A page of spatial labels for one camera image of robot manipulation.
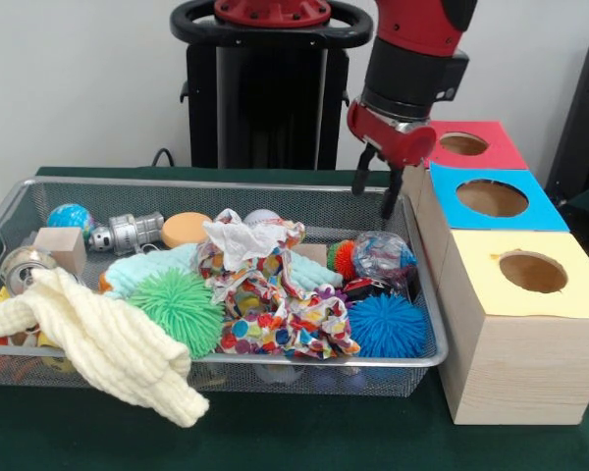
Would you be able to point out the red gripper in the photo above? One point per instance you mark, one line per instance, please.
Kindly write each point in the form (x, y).
(393, 135)

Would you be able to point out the crushed clear water bottle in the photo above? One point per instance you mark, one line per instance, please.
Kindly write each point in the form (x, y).
(383, 257)

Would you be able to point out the blue spiky ball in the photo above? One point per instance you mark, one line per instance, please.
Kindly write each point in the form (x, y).
(388, 326)

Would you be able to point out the colourful patterned cloth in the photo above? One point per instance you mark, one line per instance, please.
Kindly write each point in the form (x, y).
(285, 329)
(240, 240)

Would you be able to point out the mint green cloth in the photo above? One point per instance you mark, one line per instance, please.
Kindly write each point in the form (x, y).
(137, 270)

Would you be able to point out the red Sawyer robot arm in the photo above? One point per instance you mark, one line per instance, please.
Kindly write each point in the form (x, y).
(417, 49)

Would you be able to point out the shallow clear mesh bin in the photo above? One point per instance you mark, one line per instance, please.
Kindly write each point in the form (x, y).
(417, 334)

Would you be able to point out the wooden box with three holes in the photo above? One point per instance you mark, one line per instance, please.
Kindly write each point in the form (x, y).
(520, 363)

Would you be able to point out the orange spiky ball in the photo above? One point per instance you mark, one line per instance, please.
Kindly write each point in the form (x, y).
(344, 258)

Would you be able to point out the pale pink ball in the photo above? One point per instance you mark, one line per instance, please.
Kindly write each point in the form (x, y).
(260, 215)

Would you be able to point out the purple spiky ball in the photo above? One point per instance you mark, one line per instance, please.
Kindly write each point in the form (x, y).
(332, 294)

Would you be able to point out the tan round bun toy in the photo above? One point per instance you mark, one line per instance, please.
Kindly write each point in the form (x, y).
(185, 230)

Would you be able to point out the green spiky ball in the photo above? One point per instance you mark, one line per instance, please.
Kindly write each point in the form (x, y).
(182, 309)

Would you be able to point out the small blue globe ball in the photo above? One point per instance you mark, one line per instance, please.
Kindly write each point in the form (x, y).
(71, 218)

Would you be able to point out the pale yellow cloth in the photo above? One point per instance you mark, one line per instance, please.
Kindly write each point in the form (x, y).
(98, 339)

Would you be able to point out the small wooden cube block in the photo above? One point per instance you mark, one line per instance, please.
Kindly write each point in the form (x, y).
(59, 250)

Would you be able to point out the round silver tin can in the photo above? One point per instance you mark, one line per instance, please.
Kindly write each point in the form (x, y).
(25, 270)

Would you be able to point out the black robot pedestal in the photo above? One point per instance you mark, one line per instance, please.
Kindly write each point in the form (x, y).
(265, 98)

